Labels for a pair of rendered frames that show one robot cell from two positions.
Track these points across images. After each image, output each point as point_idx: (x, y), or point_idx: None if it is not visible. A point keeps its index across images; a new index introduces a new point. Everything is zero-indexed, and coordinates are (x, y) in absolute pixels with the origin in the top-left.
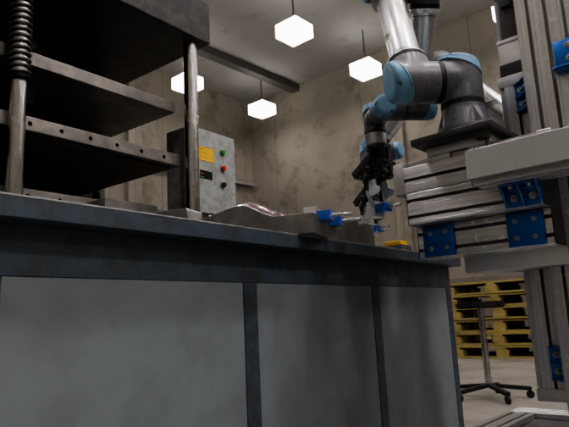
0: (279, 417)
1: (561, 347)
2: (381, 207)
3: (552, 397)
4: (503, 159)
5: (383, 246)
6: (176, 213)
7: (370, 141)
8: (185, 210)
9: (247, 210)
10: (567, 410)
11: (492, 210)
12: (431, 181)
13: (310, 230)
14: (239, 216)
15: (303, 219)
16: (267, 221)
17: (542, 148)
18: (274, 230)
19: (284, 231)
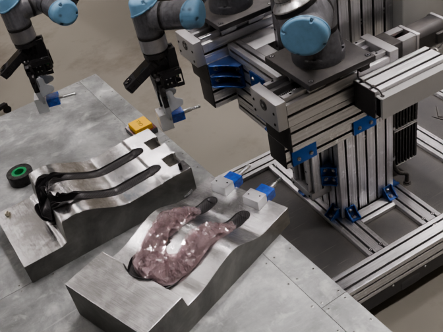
0: None
1: (340, 168)
2: (181, 117)
3: (320, 194)
4: (407, 99)
5: (184, 151)
6: (172, 311)
7: (160, 49)
8: (181, 300)
9: (240, 248)
10: (235, 167)
11: (357, 119)
12: (312, 110)
13: (287, 223)
14: (234, 259)
15: (283, 219)
16: (257, 244)
17: (430, 85)
18: (304, 255)
19: (271, 240)
